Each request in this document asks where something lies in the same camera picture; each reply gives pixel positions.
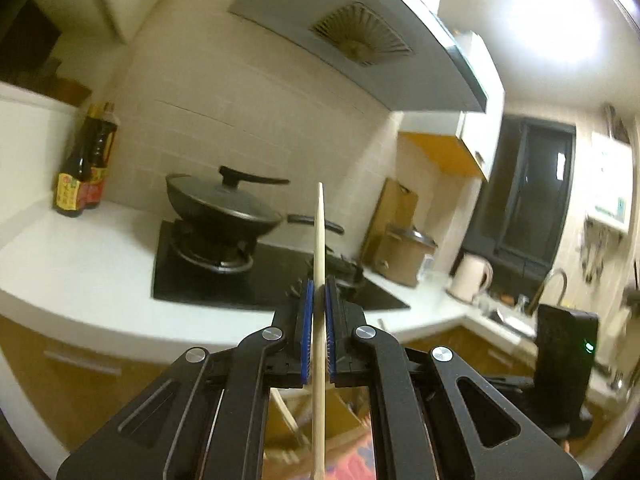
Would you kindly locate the black gas stove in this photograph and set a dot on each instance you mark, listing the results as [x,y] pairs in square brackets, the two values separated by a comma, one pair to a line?
[277,275]

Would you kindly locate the wooden cutting board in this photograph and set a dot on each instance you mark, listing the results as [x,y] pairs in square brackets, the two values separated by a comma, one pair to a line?
[396,205]

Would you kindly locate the white upper wall cabinet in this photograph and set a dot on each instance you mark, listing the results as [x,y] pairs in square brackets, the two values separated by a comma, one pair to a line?
[462,143]

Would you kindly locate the grey range hood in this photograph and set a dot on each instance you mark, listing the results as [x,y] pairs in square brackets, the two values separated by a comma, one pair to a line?
[397,50]

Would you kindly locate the dark window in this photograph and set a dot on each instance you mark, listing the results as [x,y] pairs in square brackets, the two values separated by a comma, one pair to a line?
[521,211]

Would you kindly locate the white water heater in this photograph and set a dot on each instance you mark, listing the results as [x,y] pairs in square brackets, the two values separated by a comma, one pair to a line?
[611,182]

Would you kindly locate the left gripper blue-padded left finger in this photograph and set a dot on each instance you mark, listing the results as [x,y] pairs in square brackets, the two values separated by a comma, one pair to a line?
[303,330]

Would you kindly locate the white kitchen countertop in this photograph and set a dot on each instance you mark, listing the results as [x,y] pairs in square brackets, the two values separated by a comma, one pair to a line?
[87,282]

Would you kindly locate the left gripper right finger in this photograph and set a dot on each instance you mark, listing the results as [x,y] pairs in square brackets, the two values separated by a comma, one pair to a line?
[336,331]

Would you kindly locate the black wok with lid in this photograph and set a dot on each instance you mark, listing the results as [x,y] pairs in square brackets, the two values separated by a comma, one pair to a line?
[223,208]

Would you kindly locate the black right gripper unit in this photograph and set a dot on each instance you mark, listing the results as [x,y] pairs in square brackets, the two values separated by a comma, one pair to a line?
[554,397]

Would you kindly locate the dark soy sauce bottle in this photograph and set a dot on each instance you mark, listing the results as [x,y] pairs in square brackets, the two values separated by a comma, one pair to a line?
[74,176]

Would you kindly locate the tan rice cooker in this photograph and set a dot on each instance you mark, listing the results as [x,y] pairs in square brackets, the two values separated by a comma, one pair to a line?
[404,255]

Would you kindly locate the wooden chopstick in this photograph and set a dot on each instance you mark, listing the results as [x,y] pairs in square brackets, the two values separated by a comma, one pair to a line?
[318,352]

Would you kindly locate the floral pink orange tablecloth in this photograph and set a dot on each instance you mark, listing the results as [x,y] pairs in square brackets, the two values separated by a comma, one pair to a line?
[348,456]

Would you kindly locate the white electric kettle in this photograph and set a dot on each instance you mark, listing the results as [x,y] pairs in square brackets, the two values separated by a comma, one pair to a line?
[473,277]

